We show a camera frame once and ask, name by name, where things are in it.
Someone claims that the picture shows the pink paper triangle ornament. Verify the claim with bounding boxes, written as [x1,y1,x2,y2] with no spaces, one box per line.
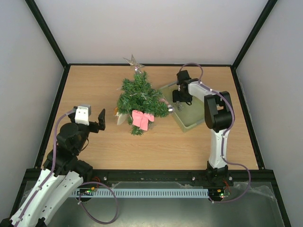
[160,99,169,106]

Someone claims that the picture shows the pink bow ornament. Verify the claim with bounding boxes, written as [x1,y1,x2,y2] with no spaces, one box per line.
[132,110,154,131]

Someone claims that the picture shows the light green plastic basket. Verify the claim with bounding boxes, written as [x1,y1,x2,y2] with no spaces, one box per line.
[160,82,205,132]

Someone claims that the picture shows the clear led string lights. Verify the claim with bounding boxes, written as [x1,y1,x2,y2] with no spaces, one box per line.
[119,87,163,100]

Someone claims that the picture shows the small green christmas tree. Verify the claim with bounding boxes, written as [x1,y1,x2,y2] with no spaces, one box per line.
[117,71,169,136]

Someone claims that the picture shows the silver star ornament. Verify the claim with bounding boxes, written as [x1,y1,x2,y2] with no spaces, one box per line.
[123,54,145,74]

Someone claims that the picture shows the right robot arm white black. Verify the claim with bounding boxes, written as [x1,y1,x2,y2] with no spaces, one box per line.
[172,70,235,186]

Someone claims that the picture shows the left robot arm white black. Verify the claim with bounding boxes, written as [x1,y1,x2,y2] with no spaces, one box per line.
[0,105,106,227]

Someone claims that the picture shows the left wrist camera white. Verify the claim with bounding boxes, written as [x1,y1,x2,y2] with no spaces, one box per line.
[74,104,91,126]

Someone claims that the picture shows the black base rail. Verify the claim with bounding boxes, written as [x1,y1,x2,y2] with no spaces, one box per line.
[22,168,277,188]

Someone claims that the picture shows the light blue slotted cable duct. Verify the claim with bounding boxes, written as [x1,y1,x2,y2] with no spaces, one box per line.
[70,189,209,198]

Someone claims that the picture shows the black corner frame post left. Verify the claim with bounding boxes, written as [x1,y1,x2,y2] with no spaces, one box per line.
[25,0,68,69]

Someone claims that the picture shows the black corner frame post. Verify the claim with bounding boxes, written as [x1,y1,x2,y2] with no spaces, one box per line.
[232,0,278,69]
[25,0,68,69]

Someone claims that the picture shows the black corner frame post right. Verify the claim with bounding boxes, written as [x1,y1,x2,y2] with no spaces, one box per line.
[232,0,278,69]

